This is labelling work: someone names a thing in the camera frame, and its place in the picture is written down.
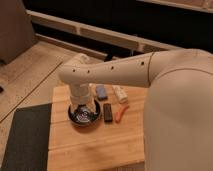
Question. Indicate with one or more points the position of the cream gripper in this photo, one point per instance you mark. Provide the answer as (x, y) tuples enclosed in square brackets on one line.
[(80, 94)]

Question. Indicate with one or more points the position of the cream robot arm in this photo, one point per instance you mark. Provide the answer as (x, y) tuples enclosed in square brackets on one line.
[(178, 110)]

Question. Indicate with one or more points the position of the black ceramic bowl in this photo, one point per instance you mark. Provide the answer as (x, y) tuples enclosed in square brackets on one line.
[(83, 115)]

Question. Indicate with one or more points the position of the blue sponge block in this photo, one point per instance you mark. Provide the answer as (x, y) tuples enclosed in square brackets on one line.
[(101, 92)]

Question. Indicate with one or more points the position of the black rectangular bar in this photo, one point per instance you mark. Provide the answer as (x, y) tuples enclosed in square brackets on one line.
[(107, 112)]

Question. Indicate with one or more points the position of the orange carrot toy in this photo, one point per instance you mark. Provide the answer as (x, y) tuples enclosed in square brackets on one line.
[(120, 113)]

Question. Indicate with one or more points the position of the wooden bamboo board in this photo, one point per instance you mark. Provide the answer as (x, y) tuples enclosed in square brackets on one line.
[(99, 146)]

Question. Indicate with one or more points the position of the dark grey mat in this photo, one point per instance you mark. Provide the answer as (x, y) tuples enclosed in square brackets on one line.
[(27, 144)]

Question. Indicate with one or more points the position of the grey cabinet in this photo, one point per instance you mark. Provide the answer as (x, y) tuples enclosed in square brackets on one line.
[(16, 32)]

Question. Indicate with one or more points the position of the wooden rail beam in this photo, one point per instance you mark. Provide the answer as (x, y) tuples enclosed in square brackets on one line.
[(99, 34)]

